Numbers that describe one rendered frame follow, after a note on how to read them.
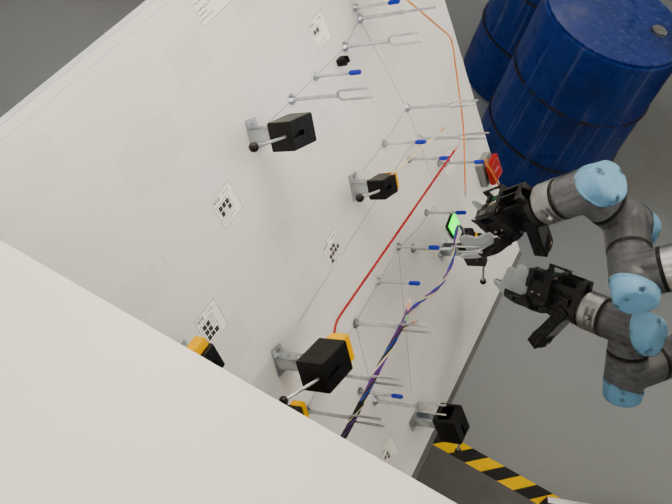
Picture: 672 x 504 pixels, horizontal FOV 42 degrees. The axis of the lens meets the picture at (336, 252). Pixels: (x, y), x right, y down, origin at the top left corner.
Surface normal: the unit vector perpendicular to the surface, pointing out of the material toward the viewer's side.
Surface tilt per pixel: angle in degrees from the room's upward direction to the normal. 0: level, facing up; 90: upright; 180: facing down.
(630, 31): 0
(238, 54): 53
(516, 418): 0
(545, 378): 0
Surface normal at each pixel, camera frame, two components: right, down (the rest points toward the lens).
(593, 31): 0.22, -0.60
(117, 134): 0.83, 0.02
